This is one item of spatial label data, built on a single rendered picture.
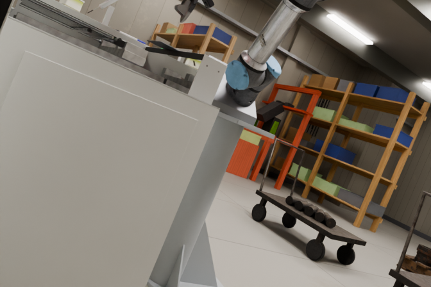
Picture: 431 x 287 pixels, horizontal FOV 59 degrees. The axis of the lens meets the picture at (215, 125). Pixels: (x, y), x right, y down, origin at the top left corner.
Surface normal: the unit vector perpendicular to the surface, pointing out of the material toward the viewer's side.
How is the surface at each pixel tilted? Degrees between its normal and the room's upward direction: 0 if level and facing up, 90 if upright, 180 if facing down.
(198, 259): 90
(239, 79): 121
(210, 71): 90
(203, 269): 90
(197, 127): 90
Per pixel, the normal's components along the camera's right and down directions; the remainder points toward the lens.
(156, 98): 0.48, 0.22
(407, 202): -0.81, -0.33
